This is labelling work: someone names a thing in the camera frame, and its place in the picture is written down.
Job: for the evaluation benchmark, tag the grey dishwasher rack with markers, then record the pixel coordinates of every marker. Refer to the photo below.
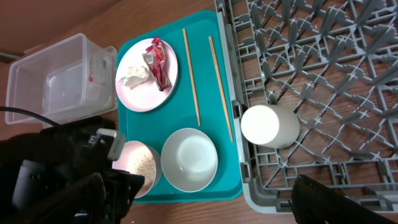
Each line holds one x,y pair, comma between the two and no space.
334,64

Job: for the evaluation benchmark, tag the left wooden chopstick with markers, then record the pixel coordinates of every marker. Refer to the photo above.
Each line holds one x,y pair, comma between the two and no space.
192,80

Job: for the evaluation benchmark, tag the white tissue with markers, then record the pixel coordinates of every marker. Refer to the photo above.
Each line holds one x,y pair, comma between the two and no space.
136,75

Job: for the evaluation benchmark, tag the wooden chopstick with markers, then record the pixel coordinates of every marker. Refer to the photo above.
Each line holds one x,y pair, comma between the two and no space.
192,80
220,86

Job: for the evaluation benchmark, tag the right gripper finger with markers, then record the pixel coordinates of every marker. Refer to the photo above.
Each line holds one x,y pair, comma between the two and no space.
312,203

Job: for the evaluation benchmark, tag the clear plastic bin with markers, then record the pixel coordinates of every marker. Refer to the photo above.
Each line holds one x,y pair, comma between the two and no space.
67,81

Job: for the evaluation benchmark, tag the red snack wrapper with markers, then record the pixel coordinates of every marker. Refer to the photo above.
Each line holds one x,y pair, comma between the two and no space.
155,58

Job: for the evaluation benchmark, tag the right wooden chopstick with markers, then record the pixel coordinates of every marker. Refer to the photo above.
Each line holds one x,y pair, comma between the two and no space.
220,86

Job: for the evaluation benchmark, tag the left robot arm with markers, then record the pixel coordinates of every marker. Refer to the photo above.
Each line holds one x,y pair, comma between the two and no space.
64,174

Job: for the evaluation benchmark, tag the teal serving tray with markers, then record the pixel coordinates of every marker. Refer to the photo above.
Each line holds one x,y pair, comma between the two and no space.
178,111

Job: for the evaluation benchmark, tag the small white dish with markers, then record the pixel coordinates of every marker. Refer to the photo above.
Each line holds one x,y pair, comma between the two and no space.
140,159

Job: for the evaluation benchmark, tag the white cup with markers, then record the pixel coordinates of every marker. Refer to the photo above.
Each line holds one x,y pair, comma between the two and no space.
272,126

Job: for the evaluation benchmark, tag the grey metal bowl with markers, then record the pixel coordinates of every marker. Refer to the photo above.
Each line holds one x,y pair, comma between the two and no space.
189,160

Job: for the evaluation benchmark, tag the large white plate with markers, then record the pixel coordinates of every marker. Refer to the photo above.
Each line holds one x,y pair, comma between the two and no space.
146,96

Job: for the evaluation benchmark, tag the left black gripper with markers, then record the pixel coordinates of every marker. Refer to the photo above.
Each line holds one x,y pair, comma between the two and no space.
110,200

